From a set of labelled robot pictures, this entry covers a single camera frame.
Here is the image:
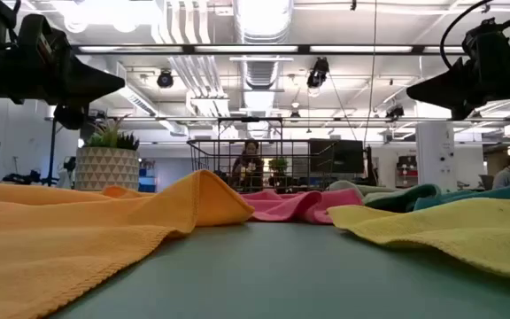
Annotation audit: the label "black monitor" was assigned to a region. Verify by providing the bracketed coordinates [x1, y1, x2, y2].
[308, 138, 366, 175]

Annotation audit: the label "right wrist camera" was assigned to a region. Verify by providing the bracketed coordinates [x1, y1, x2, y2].
[461, 17, 506, 58]

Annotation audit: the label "small distant potted plant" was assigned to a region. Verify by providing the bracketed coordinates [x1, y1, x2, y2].
[268, 158, 290, 187]

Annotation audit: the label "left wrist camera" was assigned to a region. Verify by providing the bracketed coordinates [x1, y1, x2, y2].
[18, 12, 70, 61]

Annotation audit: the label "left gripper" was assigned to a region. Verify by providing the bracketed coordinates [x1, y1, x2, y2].
[11, 56, 126, 130]

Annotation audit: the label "pale green microfiber towel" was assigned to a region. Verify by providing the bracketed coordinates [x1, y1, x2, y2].
[328, 180, 442, 213]

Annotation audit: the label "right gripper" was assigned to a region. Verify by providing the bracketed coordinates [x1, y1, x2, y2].
[406, 48, 510, 121]

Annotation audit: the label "person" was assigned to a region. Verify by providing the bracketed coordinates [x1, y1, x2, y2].
[231, 139, 265, 192]
[492, 155, 510, 191]

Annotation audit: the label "pink microfiber towel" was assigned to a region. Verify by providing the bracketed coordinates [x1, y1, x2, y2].
[239, 188, 365, 225]

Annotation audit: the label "white pillar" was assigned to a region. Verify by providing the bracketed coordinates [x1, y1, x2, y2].
[415, 119, 458, 192]

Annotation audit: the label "shelf with boxes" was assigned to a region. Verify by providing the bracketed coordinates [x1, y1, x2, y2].
[395, 154, 419, 188]

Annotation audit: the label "succulent in patterned pot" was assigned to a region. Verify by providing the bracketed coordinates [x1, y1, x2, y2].
[75, 113, 141, 192]

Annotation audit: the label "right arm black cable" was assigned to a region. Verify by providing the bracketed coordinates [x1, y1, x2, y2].
[439, 0, 495, 70]

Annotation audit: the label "yellow microfiber towel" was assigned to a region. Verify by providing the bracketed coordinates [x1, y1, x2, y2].
[327, 197, 510, 292]

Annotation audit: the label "blue storage bins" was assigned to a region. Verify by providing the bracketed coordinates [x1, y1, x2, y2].
[138, 159, 158, 193]

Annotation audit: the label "ribbed ceiling air duct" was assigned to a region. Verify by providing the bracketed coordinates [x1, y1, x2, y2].
[232, 0, 295, 44]

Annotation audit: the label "teal microfiber towel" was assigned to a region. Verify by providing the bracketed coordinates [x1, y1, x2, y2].
[413, 175, 510, 212]

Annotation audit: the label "black wire basket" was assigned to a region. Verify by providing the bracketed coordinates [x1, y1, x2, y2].
[187, 139, 338, 194]

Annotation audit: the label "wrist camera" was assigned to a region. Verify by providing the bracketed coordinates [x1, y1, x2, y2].
[18, 12, 70, 61]
[461, 17, 506, 58]

